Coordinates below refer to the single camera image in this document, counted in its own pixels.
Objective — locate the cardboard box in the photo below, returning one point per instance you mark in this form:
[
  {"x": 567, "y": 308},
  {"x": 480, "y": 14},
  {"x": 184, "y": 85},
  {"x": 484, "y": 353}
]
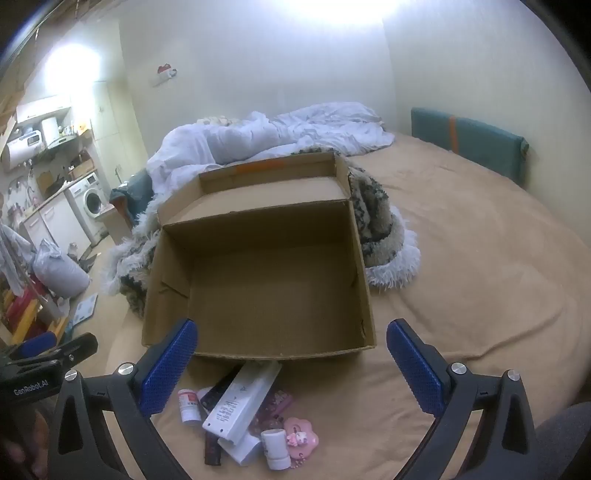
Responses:
[{"x": 268, "y": 277}]

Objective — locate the white bottle blue label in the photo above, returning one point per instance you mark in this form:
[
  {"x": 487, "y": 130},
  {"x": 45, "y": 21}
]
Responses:
[{"x": 274, "y": 450}]

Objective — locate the long white box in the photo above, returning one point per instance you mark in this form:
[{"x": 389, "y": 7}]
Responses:
[{"x": 242, "y": 399}]

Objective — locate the pink patterned case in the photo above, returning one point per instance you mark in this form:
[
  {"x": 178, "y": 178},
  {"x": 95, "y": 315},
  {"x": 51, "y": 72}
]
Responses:
[{"x": 274, "y": 406}]

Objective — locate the blue white floor scale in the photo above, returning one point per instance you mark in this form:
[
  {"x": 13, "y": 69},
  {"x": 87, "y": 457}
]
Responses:
[{"x": 85, "y": 309}]

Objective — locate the white washing machine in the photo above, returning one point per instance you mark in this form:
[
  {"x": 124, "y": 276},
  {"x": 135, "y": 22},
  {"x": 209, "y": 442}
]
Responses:
[{"x": 90, "y": 198}]

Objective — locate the small white bottle red label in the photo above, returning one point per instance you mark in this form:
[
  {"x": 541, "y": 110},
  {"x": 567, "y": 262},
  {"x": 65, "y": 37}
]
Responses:
[{"x": 189, "y": 406}]

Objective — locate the white wall cupboard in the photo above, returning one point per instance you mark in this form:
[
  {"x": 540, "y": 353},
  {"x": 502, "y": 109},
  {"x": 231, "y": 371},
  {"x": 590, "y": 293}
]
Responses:
[{"x": 44, "y": 108}]

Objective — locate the pink heart compact with cat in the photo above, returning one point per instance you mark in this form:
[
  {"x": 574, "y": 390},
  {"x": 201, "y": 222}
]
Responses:
[{"x": 302, "y": 438}]

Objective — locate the colourful toy rack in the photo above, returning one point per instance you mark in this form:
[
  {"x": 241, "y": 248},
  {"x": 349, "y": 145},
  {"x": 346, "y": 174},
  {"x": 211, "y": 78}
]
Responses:
[{"x": 27, "y": 314}]

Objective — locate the white plastic bag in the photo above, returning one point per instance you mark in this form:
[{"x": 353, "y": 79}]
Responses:
[{"x": 60, "y": 272}]

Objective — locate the white kitchen cabinet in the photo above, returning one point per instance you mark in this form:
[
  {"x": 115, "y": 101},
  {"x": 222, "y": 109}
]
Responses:
[{"x": 57, "y": 224}]

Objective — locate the teal headboard cushion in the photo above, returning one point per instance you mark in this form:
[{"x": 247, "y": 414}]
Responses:
[{"x": 466, "y": 138}]

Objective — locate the white duvet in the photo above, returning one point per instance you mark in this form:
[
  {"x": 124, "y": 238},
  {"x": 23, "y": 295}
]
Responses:
[{"x": 277, "y": 134}]

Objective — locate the person's grey pants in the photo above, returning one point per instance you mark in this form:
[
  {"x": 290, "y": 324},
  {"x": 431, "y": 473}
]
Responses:
[{"x": 565, "y": 443}]

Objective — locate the black tube pink print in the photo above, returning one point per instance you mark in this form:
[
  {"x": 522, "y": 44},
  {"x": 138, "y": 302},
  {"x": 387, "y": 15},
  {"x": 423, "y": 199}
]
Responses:
[{"x": 220, "y": 390}]

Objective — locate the leopard print fringed blanket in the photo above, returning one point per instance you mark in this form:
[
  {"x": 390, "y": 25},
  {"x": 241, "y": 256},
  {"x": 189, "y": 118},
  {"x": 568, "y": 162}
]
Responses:
[{"x": 383, "y": 230}]

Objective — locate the white wall fixture red top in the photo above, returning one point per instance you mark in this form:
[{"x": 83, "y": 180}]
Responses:
[{"x": 164, "y": 74}]

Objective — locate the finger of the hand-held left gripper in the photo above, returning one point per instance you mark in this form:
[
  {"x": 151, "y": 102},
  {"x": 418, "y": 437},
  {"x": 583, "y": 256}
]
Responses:
[
  {"x": 76, "y": 347},
  {"x": 39, "y": 346}
]

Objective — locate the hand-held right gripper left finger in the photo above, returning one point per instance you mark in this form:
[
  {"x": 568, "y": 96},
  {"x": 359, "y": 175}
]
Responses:
[{"x": 168, "y": 369}]

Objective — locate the small white box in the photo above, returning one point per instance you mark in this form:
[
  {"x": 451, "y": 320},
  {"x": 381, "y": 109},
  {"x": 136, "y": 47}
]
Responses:
[{"x": 242, "y": 451}]

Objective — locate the person's left hand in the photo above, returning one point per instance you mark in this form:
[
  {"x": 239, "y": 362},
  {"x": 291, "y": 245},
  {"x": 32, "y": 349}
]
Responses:
[{"x": 21, "y": 443}]

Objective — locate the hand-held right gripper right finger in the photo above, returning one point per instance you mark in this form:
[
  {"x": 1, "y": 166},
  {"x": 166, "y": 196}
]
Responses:
[{"x": 415, "y": 369}]

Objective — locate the white water heater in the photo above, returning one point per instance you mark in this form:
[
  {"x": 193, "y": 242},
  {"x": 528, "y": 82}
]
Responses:
[{"x": 23, "y": 154}]

